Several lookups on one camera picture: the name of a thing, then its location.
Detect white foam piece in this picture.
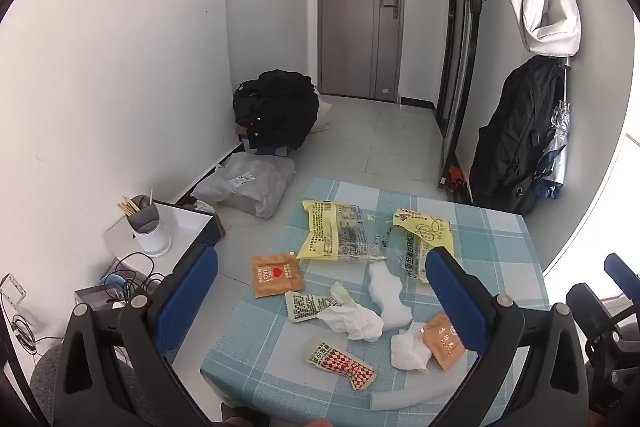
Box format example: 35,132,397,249
367,259,413,333

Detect white flat box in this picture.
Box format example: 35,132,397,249
103,201,227,275

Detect black framed glass door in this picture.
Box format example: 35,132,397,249
434,0,483,190

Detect black backpack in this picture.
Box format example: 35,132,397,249
469,56,568,215

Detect cream sauce sachet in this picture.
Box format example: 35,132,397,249
285,282,361,324

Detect blue bowl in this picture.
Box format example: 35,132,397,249
97,274,127,294

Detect plain brown sachet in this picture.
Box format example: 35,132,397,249
419,312,468,370

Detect blue checked tablecloth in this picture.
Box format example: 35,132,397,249
200,177,551,427

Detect red checked sachet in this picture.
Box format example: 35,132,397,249
305,337,377,392

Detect clear acrylic stand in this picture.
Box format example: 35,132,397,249
0,274,27,323

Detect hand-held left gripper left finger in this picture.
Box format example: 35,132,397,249
52,244,221,427

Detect grey plastic parcel bag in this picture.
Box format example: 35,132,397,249
192,153,296,219

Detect brown sachet with red heart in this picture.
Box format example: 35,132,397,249
250,252,306,299

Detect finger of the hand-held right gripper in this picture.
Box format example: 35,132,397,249
566,283,640,355
603,252,640,303

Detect grey entrance door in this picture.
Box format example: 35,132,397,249
318,0,405,102

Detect black jacket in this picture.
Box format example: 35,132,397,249
232,69,321,152

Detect yellow cartoon print bread wrapper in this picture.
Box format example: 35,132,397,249
377,207,456,285

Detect white cloth bag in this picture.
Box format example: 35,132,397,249
307,92,333,135

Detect thin black floor cable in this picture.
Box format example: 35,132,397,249
9,314,62,356

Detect white tissue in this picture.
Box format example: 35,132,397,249
316,302,385,341
390,322,432,373

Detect grey open box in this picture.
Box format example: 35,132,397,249
75,277,151,314

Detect person's leg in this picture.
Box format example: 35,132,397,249
220,402,266,427

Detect grey fabric seat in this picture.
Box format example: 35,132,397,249
29,349,151,427

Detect grey foam tube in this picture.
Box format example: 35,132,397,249
369,379,441,412

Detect yellow clear bread wrapper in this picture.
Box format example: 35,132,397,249
297,199,396,264

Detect orange object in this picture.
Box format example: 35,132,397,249
446,163,469,188

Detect silver folded umbrella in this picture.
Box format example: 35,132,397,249
537,62,573,200

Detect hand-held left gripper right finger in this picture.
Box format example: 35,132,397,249
424,247,588,427

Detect bundle of wooden chopsticks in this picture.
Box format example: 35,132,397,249
117,194,143,219

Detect grey white utensil holder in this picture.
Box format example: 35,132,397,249
127,201,173,257

